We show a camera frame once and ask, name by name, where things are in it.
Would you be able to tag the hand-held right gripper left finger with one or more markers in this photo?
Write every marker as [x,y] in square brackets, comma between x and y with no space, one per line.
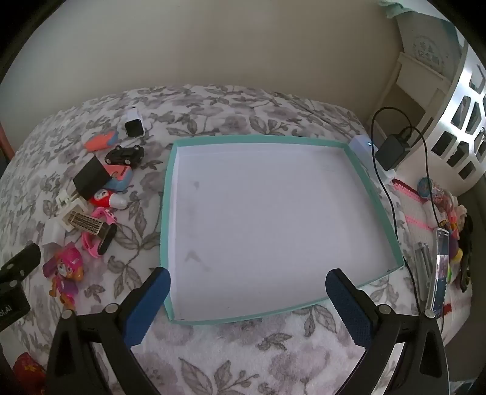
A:
[152,304]

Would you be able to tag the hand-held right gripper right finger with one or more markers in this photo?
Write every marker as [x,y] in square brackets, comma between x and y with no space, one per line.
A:
[349,307]

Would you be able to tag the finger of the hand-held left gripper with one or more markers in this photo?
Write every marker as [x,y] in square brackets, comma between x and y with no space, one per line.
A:
[22,262]

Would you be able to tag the white wall charger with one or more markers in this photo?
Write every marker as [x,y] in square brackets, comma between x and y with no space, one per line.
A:
[53,231]

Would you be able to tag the pink pup toy figure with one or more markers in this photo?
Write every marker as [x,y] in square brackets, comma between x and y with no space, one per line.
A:
[66,266]

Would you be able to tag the pink smart watch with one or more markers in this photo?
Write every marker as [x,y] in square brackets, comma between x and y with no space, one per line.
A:
[91,243]

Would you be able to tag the white ridged plug adapter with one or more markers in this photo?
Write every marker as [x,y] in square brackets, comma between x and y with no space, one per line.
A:
[72,210]

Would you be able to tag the gold patterned lighter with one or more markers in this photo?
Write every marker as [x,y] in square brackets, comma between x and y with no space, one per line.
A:
[85,222]

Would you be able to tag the red and white glue bottle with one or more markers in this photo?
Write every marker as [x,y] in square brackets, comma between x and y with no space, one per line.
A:
[104,198]

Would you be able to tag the black wall charger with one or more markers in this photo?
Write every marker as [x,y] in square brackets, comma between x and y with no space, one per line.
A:
[89,178]

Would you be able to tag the teal cardboard box lid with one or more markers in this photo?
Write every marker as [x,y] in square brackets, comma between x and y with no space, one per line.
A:
[265,212]

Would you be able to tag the printed coral and blue toy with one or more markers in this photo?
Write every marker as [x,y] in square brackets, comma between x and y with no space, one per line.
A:
[121,176]

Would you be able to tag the plain coral and blue toy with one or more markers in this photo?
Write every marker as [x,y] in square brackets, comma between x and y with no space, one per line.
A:
[98,142]

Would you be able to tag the black toy car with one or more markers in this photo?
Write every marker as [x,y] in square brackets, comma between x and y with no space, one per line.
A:
[123,155]

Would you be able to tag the white cube charger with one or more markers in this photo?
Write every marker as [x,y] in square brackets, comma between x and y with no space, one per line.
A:
[133,127]

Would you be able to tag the red patterned packet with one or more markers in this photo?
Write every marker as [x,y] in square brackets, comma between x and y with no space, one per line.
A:
[28,370]

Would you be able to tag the metal nail clipper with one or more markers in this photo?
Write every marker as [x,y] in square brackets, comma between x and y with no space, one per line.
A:
[422,262]

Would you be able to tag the smartphone in clear case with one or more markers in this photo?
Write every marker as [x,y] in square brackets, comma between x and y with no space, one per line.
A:
[440,273]

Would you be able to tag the pink toothed strip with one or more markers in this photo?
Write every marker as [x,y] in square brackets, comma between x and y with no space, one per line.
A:
[419,223]
[408,190]

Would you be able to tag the pile of colourful small toys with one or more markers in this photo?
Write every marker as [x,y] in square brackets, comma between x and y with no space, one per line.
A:
[452,216]

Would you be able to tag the round blue tin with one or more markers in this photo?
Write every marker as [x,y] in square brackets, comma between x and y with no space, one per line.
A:
[424,188]

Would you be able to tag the white power bank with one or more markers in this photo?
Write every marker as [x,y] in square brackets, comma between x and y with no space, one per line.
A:
[359,146]

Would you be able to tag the grey floral blanket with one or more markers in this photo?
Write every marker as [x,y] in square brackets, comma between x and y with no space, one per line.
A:
[246,110]

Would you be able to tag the white wooden shelf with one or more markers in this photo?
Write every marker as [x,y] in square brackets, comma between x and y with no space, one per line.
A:
[417,79]

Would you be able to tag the white lattice basket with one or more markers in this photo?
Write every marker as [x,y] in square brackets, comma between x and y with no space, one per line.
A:
[457,72]

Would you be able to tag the teal cloth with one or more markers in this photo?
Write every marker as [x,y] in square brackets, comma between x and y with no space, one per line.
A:
[393,7]

